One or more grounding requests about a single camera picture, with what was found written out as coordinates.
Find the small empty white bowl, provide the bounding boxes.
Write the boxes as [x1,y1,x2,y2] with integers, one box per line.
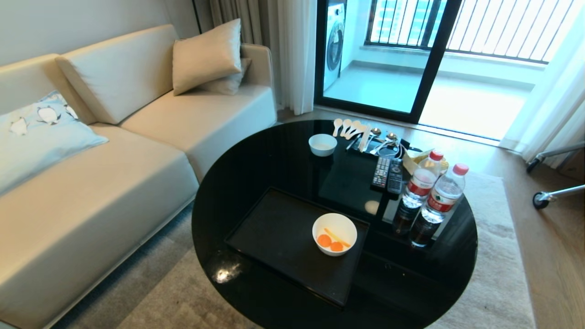
[308,133,338,157]

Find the black rectangular tray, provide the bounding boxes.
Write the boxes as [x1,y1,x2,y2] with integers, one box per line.
[225,186,370,308]

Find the white bowl with scraps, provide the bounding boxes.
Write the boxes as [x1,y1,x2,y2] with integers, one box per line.
[312,213,358,257]

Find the small black tray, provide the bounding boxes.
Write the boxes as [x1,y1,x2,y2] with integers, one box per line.
[346,135,423,159]

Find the round black glass table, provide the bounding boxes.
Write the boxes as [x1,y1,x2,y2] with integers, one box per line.
[191,120,479,329]

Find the wooden chopsticks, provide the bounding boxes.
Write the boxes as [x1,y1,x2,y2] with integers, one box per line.
[358,124,372,153]

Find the yellow food strip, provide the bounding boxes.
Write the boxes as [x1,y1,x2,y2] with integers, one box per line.
[324,228,351,248]

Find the black remote control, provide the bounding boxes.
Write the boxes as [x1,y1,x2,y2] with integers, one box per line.
[387,158,404,195]
[371,156,392,190]

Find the beige square cushion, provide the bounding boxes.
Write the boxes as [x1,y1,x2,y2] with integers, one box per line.
[197,58,252,96]
[172,18,243,96]

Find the white sheer curtain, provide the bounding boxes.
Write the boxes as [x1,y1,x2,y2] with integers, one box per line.
[499,0,585,168]
[277,0,318,116]

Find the yellow snack packet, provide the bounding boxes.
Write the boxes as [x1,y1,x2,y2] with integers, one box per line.
[403,149,449,175]

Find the plastic water bottle red cap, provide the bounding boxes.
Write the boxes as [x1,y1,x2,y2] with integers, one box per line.
[393,150,444,235]
[409,163,470,248]

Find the white washing machine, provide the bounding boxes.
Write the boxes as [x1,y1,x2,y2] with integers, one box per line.
[324,0,347,91]

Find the beige sofa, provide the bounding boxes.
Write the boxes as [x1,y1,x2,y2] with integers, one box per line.
[0,24,277,329]

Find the grey drape curtain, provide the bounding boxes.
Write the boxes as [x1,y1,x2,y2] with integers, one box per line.
[209,0,285,106]

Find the beige floor rug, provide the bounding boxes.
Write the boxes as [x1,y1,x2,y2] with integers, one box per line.
[54,172,536,329]

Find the black balcony railing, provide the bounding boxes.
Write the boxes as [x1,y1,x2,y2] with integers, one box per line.
[365,0,574,65]

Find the metal wheeled stand leg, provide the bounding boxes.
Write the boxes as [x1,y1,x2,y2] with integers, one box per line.
[526,143,585,174]
[533,184,585,210]

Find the light blue penguin pillow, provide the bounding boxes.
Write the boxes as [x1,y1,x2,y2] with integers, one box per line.
[0,90,109,196]

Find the black sliding door frame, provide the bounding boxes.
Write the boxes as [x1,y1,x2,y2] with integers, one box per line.
[314,0,463,124]

